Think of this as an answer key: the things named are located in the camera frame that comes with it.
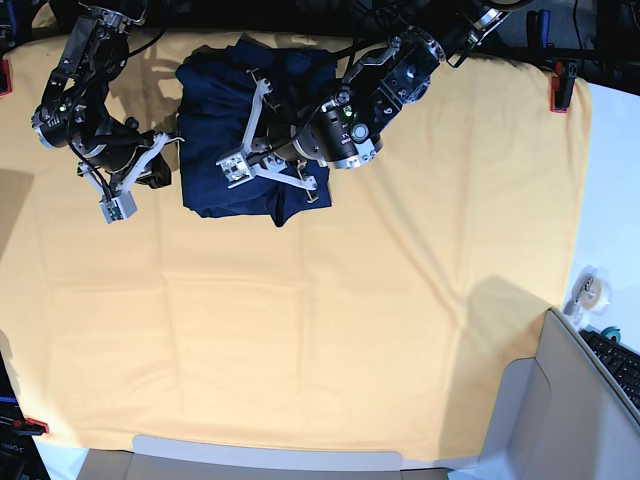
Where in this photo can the cardboard box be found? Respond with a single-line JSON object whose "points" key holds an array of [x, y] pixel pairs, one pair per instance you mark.
{"points": [[557, 415]]}

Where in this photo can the red clamp left edge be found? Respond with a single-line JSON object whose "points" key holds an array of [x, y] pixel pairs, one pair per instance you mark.
{"points": [[5, 81]]}

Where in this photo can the blue T-shirt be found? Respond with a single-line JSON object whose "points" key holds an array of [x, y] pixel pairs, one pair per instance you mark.
{"points": [[215, 107]]}

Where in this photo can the red clamp edge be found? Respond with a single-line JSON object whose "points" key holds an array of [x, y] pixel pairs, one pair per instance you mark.
{"points": [[5, 81], [562, 85]]}

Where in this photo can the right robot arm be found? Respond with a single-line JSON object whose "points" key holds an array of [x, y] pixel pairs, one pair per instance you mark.
{"points": [[73, 113]]}

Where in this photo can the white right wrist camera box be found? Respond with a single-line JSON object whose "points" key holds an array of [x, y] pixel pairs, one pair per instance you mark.
{"points": [[121, 207]]}

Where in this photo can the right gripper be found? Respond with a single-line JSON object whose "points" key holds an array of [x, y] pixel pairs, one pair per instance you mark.
{"points": [[113, 164]]}

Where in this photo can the black keyboard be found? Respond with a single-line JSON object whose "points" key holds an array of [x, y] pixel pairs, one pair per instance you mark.
{"points": [[620, 362]]}

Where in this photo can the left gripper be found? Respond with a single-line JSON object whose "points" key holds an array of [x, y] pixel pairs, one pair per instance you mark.
{"points": [[276, 149]]}

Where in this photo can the red black tool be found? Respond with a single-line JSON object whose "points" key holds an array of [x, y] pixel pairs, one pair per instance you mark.
{"points": [[28, 427]]}

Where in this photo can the yellow table cloth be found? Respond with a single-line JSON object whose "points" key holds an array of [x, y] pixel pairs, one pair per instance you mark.
{"points": [[381, 323]]}

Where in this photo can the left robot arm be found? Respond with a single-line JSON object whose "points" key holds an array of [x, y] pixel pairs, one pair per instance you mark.
{"points": [[342, 129]]}

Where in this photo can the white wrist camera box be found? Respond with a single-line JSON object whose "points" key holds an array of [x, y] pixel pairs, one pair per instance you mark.
{"points": [[121, 207], [236, 169]]}

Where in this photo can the red clamp right edge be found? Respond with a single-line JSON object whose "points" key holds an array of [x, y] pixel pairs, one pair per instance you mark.
{"points": [[562, 85]]}

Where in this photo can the tape roll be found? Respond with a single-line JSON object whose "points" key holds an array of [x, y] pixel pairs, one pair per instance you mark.
{"points": [[591, 294]]}

